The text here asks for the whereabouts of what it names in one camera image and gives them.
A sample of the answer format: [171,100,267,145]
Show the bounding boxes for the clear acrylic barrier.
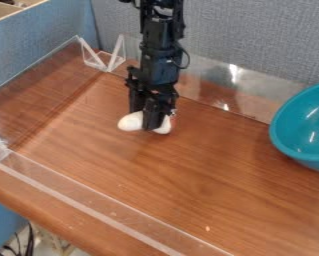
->
[0,35,83,158]
[107,34,310,124]
[0,150,234,256]

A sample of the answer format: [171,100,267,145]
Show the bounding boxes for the clear acrylic left barrier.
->
[0,35,83,158]

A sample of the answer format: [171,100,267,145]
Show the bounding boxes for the white plush mushroom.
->
[118,110,177,135]

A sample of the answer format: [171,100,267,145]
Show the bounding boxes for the blue partition with wooden top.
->
[0,0,98,86]

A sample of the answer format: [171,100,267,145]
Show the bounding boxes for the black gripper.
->
[126,65,179,130]

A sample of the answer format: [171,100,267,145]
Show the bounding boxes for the blue plastic bowl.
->
[269,83,319,172]

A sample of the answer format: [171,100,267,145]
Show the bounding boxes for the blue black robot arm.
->
[118,0,189,134]

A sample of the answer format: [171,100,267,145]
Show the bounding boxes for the clear acrylic back barrier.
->
[107,34,310,124]

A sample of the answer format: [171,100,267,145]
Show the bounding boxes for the clear acrylic front barrier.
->
[0,150,234,256]

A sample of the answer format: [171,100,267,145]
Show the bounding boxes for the black cables under table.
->
[0,222,38,256]

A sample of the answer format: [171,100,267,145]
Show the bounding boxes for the clear acrylic corner bracket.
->
[78,34,126,72]

